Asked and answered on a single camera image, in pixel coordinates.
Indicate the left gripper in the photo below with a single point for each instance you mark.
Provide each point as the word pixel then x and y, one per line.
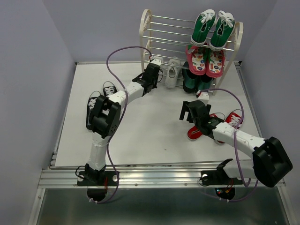
pixel 154 84

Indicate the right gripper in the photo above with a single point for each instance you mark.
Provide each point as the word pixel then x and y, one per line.
pixel 185 108

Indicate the white sneaker with grey mesh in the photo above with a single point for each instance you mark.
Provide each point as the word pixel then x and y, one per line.
pixel 172 73

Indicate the black canvas sneaker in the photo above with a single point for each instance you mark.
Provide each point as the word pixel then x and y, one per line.
pixel 90 105
pixel 109 88

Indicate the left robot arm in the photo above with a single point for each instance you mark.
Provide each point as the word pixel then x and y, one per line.
pixel 104 120

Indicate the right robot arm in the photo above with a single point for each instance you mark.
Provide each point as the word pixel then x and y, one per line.
pixel 269 162

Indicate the cream shoe rack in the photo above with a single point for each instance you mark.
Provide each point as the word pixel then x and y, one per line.
pixel 167 37

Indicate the right pink patterned slipper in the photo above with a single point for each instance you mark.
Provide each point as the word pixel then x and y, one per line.
pixel 215 63

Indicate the pink patterned slipper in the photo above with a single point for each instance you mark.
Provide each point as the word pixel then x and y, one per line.
pixel 196 58
pixel 215 63

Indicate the left pink patterned slipper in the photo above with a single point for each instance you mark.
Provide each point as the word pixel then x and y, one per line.
pixel 196 58

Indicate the left green canvas sneaker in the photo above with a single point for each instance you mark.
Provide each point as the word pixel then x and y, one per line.
pixel 204 22

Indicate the green canvas sneaker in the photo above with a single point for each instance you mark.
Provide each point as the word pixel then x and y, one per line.
pixel 223 30
pixel 204 22

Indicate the right green canvas sneaker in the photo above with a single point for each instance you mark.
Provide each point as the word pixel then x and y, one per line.
pixel 223 30

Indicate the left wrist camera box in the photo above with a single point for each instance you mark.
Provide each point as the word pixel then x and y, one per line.
pixel 156 61

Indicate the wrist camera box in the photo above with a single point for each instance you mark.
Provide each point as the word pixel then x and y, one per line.
pixel 156 61
pixel 203 96

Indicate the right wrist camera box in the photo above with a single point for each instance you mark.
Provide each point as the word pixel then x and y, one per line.
pixel 203 96

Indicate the aluminium mounting rail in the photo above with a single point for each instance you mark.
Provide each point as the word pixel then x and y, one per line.
pixel 146 176

